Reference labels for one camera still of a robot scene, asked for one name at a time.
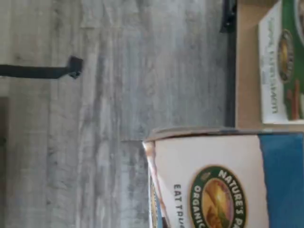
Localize black metal stand leg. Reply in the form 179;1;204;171
0;55;84;80

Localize black metal shelf rack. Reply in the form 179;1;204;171
219;0;304;133

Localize green oatmeal box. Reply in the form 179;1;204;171
257;0;304;125

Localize blue and white oatmeal box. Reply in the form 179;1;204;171
142;126;304;228

